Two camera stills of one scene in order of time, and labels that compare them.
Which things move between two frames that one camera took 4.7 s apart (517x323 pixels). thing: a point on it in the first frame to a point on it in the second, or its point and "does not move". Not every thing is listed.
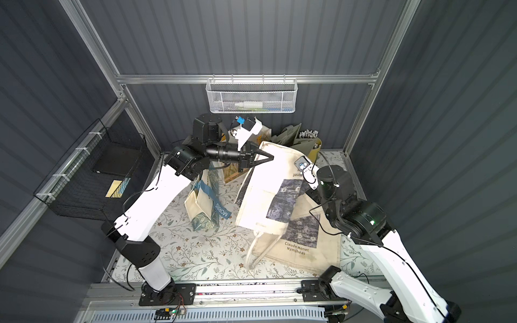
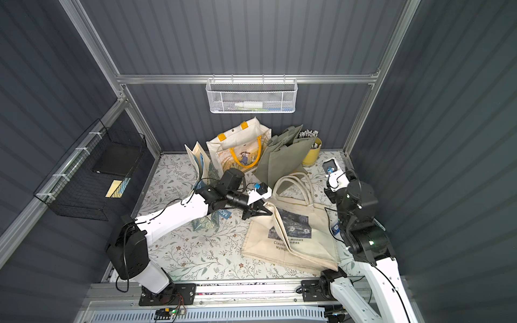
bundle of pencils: x=309 y=134 does not move
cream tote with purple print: x=292 y=229 does not move
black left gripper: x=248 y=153 to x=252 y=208
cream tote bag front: x=271 y=195 to x=309 y=231
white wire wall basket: x=249 y=95 does not move
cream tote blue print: x=204 y=206 does not move
